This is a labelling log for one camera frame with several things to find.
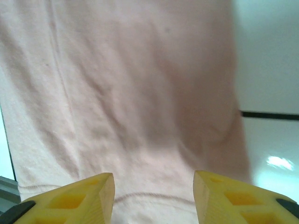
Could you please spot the pink printed t-shirt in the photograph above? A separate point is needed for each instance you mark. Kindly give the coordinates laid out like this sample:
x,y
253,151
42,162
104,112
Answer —
x,y
116,81

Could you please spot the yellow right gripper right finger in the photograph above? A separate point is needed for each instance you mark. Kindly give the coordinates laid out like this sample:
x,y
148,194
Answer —
x,y
222,210

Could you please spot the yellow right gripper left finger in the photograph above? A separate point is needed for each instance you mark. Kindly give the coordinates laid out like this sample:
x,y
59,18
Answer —
x,y
88,210

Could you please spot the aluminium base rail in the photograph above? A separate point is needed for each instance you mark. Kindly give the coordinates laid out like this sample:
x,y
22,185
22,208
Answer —
x,y
7,189

